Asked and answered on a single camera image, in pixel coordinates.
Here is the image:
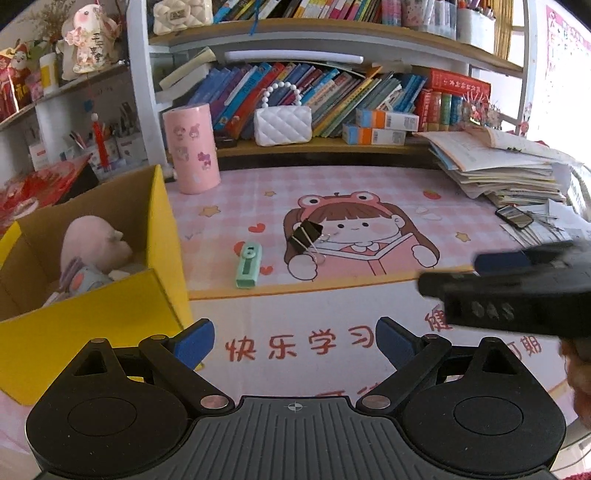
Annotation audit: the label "red dictionary book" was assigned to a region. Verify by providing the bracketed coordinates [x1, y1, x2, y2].
[416, 67, 492, 104]

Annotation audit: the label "black binder clip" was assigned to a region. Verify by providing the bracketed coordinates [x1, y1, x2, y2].
[287, 220, 324, 255]

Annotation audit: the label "lower orange blue box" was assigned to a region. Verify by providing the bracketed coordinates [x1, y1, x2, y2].
[342, 124, 407, 146]

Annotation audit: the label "orange blue box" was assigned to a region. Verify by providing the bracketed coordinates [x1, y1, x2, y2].
[342, 124, 407, 146]
[356, 109, 420, 132]

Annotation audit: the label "red figurine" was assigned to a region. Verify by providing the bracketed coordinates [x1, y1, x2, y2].
[91, 112, 110, 172]

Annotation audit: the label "small black card device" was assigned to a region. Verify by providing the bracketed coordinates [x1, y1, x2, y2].
[495, 205, 534, 230]

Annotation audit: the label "stack of papers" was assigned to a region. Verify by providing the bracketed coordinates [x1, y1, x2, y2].
[417, 126, 580, 207]

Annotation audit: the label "red paper sheets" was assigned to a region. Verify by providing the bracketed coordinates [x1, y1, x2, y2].
[1, 156, 99, 229]

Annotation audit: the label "white quilted pearl handbag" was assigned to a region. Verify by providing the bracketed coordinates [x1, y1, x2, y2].
[253, 81, 312, 147]

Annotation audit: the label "large pink plush toy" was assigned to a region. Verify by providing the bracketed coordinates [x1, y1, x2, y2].
[60, 215, 133, 274]

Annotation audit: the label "cream quilted handbag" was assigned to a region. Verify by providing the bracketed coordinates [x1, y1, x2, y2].
[152, 0, 213, 36]

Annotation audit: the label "upper orange blue box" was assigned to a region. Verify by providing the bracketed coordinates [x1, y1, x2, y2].
[356, 109, 420, 132]

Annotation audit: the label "white yellow bottle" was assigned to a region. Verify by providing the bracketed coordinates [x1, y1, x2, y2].
[39, 52, 59, 95]

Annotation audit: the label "person right hand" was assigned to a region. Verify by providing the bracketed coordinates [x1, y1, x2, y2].
[560, 339, 591, 428]

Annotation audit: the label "alphabet wall poster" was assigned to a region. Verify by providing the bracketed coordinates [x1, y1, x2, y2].
[545, 1, 590, 90]

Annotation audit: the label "pink cylinder container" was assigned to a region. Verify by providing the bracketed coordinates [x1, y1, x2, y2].
[162, 103, 221, 195]

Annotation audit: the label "red fortune god decoration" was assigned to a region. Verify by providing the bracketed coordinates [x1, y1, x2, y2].
[1, 43, 32, 120]

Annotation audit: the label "yellow cardboard box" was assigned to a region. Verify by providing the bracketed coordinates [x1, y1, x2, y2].
[1, 166, 192, 406]

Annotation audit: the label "white bookshelf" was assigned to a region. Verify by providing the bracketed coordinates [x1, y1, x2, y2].
[126, 1, 538, 165]

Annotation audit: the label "pink rabbit doll figure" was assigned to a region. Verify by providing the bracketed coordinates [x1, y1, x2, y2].
[56, 2, 122, 81]

